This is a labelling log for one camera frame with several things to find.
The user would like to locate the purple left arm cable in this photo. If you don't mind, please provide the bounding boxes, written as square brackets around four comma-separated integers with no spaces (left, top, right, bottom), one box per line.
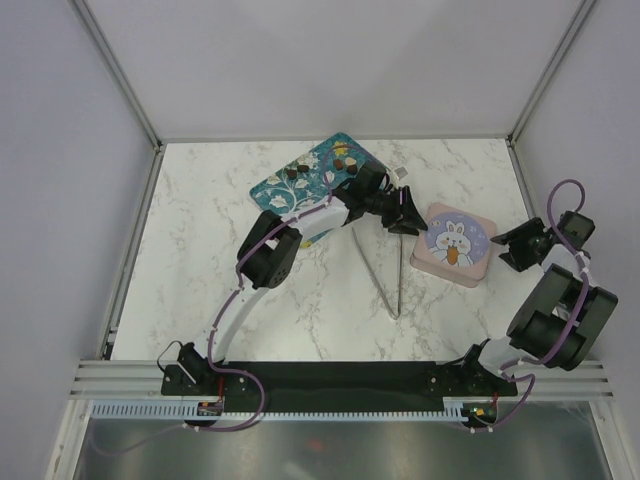
[207,147,371,374]

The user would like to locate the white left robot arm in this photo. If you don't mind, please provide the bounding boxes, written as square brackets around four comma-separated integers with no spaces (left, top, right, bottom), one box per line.
[175,161,428,394]

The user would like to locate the aluminium frame post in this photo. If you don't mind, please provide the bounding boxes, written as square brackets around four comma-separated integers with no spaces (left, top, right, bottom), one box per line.
[69,0,163,152]
[507,0,599,148]

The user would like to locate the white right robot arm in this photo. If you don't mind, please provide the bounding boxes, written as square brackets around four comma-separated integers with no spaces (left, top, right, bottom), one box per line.
[456,211,619,395]

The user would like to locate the metal tongs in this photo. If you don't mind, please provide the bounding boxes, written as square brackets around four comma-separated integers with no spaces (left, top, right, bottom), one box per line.
[351,226,404,322]

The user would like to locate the white slotted cable duct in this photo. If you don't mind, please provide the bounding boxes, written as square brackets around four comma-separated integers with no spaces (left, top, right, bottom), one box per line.
[91,398,498,422]

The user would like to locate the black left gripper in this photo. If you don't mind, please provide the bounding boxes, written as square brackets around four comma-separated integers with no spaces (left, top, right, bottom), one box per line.
[365,187,427,238]

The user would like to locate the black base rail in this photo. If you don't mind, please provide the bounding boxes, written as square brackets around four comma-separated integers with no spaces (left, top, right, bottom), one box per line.
[161,361,517,412]

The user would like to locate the aluminium frame post right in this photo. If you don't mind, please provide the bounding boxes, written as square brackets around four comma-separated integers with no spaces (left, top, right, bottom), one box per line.
[507,0,599,148]

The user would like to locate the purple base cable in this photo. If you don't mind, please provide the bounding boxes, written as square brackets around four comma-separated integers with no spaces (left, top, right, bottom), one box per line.
[177,364,266,434]
[467,372,539,434]

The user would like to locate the teal floral tray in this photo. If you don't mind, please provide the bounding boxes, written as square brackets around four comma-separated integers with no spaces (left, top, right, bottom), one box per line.
[249,132,375,216]

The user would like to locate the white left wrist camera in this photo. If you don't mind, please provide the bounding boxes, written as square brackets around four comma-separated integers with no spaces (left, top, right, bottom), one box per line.
[394,167,408,179]

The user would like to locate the pink chocolate box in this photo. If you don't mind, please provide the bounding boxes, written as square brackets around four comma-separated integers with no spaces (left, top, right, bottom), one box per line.
[410,252,489,288]

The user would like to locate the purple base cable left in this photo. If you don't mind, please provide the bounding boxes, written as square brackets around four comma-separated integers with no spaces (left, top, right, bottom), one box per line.
[177,364,266,434]

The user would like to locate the aluminium frame post left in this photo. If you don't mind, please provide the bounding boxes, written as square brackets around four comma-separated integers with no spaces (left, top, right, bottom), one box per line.
[69,0,163,152]

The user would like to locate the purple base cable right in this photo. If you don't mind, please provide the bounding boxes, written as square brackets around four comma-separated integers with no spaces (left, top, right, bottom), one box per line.
[467,372,539,434]

